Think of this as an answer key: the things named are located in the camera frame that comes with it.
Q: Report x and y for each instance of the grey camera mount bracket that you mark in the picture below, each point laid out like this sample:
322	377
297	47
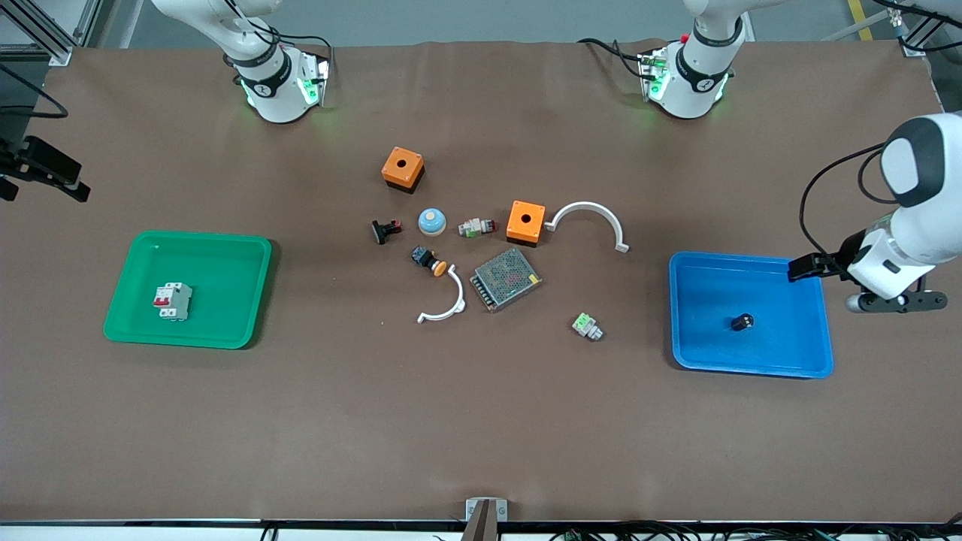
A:
485	515

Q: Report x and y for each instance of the green push button switch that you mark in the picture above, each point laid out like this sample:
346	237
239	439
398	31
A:
587	326

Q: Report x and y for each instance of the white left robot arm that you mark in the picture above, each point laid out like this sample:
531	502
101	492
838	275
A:
699	75

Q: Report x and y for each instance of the black square push button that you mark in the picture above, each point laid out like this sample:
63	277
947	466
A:
385	231

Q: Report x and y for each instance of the green plastic tray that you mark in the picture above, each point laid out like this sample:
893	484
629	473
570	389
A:
218	293

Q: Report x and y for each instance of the green red selector switch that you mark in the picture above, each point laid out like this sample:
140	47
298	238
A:
476	228

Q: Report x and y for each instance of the blue dome buzzer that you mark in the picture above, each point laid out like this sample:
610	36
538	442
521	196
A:
432	222

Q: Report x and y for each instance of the dark cylindrical capacitor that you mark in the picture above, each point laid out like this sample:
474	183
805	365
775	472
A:
742	322

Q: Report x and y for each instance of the blue plastic tray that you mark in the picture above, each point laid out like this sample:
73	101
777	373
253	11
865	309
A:
714	353

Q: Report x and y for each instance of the aluminium frame profile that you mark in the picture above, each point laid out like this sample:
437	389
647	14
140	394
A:
45	30

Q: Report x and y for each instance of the metal mesh power supply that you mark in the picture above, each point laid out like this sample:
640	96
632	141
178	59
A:
507	279

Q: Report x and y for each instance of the small white curved clamp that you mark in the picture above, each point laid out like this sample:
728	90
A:
458	297

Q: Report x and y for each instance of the orange black button box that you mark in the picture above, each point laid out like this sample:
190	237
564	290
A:
526	222
402	167

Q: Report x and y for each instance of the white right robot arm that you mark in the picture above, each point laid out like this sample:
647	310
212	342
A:
274	83

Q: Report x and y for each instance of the yellow head push button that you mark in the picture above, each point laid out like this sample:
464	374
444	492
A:
427	260

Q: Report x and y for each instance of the white red circuit breaker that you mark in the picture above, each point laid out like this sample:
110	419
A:
173	300

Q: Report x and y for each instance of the brown table mat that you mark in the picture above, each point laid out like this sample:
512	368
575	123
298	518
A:
481	421

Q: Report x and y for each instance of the large white curved clamp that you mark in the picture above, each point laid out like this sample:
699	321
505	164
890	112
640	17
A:
586	205

